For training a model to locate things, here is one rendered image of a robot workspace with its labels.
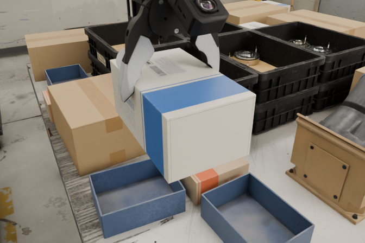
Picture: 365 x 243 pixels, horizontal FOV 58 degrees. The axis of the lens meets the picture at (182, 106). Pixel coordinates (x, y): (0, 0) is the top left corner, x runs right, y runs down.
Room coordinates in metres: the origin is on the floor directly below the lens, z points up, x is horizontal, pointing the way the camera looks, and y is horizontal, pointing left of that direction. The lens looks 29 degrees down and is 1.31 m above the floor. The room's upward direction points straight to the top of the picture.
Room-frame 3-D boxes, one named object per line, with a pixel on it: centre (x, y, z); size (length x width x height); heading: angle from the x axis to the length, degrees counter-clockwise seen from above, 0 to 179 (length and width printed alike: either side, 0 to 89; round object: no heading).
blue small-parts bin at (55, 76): (1.28, 0.49, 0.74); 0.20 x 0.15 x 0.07; 29
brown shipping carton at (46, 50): (1.52, 0.58, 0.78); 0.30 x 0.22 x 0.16; 116
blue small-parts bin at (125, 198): (0.61, 0.11, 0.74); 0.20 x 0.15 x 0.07; 114
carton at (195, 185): (0.69, -0.07, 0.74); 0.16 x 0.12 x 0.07; 119
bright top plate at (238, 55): (1.27, -0.26, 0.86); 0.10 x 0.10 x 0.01
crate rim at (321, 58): (1.14, -0.26, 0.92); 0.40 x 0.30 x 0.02; 31
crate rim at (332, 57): (1.30, -0.52, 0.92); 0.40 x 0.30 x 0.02; 31
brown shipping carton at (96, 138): (0.89, 0.27, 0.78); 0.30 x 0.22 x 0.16; 31
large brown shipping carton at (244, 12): (1.98, -0.37, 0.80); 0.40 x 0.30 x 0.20; 126
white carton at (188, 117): (0.41, 0.01, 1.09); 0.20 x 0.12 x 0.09; 28
